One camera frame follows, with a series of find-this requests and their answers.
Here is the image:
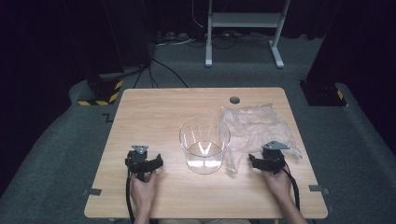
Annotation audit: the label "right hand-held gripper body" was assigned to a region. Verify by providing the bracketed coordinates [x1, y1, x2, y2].
[261, 140, 290, 175]

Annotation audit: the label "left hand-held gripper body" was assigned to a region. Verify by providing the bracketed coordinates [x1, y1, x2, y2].
[125, 144, 150, 183]

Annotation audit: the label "clear plastic bag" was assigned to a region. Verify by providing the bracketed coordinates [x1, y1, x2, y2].
[219, 103, 304, 175]

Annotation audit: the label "clear round bin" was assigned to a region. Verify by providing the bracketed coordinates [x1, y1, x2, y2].
[178, 115, 232, 175]

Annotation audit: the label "person's left hand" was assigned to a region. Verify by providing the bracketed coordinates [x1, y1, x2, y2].
[130, 169, 159, 208]

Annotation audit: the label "person's right hand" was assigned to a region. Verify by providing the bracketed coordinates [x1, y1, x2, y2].
[261, 165, 294, 203]

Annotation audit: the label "grey tape piece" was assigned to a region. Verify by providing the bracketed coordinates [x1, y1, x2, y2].
[308, 184, 331, 196]
[82, 187, 103, 197]

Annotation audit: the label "black yellow striped base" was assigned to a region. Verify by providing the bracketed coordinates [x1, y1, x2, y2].
[77, 74, 125, 107]

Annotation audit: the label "black base with yellow mark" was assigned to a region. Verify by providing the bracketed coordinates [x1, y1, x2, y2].
[299, 79, 348, 107]

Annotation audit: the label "power strip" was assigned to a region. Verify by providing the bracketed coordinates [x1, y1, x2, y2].
[156, 30, 190, 43]

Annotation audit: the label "white metal stand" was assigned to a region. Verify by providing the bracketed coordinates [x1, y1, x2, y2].
[204, 0, 292, 69]

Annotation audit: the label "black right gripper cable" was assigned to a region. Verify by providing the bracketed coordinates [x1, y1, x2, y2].
[281, 163, 302, 213]

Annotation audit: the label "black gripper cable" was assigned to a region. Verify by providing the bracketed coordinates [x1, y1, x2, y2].
[281, 163, 302, 213]
[124, 166, 136, 224]

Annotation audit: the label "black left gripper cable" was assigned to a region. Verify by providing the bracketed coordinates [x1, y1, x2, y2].
[124, 166, 136, 224]

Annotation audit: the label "black floor cable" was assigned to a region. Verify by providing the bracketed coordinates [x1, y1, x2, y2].
[132, 58, 190, 90]

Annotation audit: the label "white floor cable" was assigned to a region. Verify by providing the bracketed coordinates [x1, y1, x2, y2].
[154, 37, 198, 49]

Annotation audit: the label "black cables under stand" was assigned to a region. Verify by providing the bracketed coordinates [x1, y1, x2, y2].
[186, 31, 273, 50]

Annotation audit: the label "thin hanging cable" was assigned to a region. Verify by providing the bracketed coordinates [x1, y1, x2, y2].
[191, 0, 205, 29]

